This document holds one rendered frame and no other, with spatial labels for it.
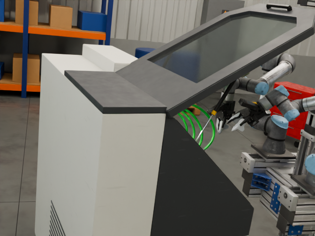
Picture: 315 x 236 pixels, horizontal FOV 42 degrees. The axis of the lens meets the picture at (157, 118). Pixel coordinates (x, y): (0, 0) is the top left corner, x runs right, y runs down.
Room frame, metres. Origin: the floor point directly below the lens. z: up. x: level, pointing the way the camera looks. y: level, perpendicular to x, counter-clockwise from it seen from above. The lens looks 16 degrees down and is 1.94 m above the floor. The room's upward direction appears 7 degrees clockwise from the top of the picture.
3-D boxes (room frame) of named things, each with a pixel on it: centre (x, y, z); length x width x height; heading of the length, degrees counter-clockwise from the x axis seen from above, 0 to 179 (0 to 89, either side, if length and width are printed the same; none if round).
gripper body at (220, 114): (2.38, -0.40, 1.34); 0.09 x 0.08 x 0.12; 116
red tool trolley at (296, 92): (6.27, -2.08, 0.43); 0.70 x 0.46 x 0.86; 42
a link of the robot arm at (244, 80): (2.44, -0.47, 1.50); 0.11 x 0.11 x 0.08; 48
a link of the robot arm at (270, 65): (2.73, -0.70, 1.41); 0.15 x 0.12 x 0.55; 48
